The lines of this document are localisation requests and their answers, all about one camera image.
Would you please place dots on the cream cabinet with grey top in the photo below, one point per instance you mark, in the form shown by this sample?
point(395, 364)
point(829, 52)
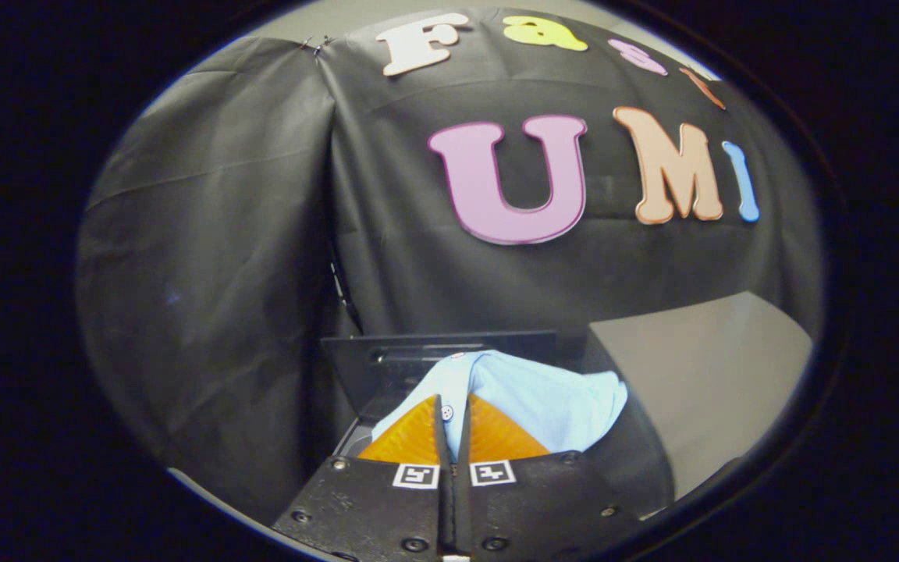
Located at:
point(715, 375)

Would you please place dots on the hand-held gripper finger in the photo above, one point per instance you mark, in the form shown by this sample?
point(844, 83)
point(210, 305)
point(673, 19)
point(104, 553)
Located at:
point(462, 507)
point(443, 507)

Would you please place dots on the black backdrop cloth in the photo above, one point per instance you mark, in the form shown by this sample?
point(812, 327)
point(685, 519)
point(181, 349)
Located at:
point(223, 234)

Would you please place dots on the light blue shirt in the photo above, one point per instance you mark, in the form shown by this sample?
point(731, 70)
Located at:
point(551, 398)

